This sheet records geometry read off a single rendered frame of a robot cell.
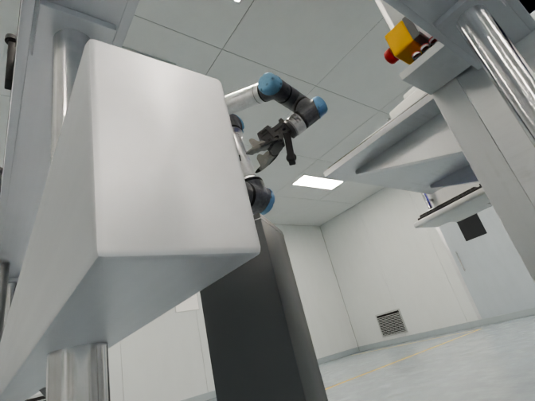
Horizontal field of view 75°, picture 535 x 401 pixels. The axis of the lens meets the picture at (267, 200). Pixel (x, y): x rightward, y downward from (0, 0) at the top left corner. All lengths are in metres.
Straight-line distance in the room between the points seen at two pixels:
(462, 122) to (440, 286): 6.30
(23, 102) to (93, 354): 0.46
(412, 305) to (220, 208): 7.31
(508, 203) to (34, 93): 0.90
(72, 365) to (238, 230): 0.23
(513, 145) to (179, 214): 0.79
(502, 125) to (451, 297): 6.28
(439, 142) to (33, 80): 0.92
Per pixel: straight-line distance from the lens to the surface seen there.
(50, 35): 0.59
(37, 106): 0.71
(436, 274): 7.15
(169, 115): 0.20
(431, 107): 1.03
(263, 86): 1.27
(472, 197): 1.73
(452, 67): 0.93
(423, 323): 7.42
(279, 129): 1.30
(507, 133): 0.89
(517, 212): 0.87
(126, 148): 0.17
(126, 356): 5.68
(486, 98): 0.93
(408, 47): 0.97
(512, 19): 0.88
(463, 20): 0.75
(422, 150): 1.08
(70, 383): 0.37
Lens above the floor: 0.38
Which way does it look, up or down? 23 degrees up
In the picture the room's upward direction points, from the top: 15 degrees counter-clockwise
